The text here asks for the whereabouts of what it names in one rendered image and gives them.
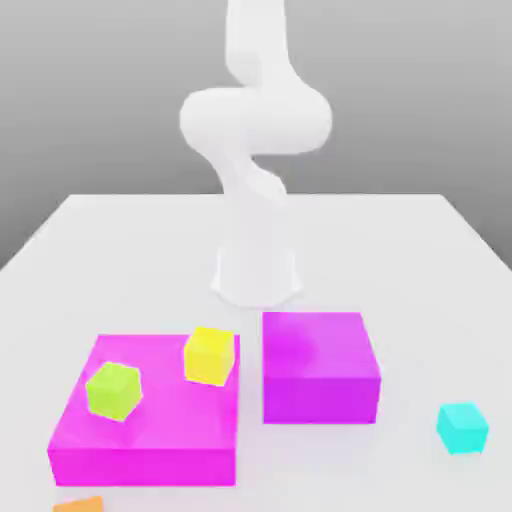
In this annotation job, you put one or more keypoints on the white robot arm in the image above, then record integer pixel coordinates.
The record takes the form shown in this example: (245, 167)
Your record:
(256, 120)

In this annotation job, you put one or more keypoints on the small yellow cube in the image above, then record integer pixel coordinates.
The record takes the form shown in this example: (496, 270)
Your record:
(208, 358)

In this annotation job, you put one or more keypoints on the small lime green cube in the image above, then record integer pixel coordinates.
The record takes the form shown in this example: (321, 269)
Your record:
(113, 392)

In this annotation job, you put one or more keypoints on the small cyan cube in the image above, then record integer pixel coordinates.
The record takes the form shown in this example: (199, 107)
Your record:
(462, 428)

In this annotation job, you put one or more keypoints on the small orange cube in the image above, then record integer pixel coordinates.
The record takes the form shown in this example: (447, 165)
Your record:
(80, 505)

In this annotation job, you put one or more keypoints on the large purple box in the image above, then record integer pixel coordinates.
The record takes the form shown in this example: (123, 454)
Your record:
(320, 384)

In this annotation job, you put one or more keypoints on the large magenta box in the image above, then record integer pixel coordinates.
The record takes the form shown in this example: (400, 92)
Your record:
(160, 432)

